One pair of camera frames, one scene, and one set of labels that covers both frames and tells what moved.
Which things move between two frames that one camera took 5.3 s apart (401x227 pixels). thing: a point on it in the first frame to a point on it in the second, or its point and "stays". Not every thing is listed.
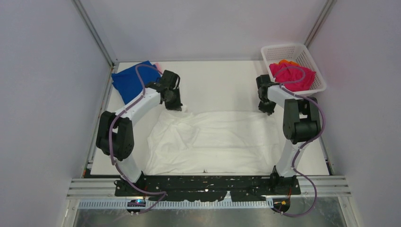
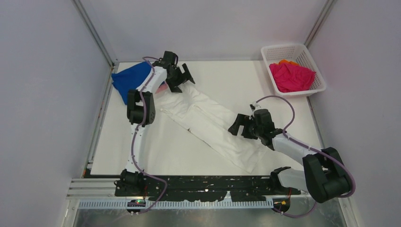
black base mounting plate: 198,188 stays
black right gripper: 270,110 to 241,119
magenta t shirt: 294,78 stays
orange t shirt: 284,61 stays
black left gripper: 177,105 to 174,86
